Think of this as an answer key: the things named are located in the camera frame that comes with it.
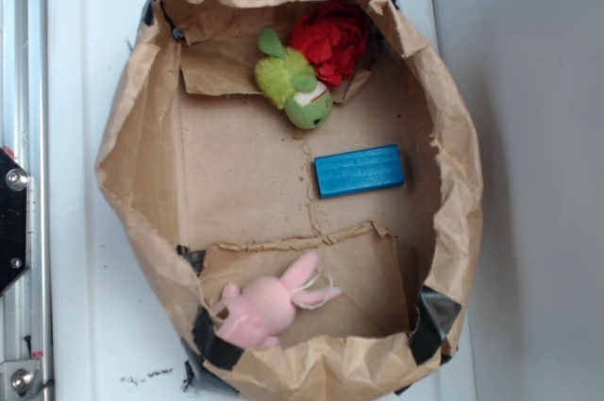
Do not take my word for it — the green plush animal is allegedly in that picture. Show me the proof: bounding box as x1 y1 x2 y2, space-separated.
254 25 333 130

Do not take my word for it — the brown paper bag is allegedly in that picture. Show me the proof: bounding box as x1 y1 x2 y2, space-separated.
96 0 483 400

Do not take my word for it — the pink plush bunny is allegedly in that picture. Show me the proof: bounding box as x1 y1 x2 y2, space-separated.
211 251 343 349

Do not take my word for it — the white plastic tray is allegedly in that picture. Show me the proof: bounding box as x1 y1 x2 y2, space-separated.
44 0 478 401

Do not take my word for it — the red fabric flower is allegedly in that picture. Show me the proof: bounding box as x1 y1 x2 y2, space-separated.
288 0 371 88

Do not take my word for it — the metal corner bracket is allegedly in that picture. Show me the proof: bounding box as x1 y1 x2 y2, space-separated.
1 359 40 401

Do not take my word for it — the aluminium frame rail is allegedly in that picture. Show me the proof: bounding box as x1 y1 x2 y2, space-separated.
1 0 55 400

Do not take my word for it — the blue wooden block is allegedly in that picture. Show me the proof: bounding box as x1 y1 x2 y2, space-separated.
314 144 406 198

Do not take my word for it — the black mounting plate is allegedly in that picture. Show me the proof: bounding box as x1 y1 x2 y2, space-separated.
0 148 30 294

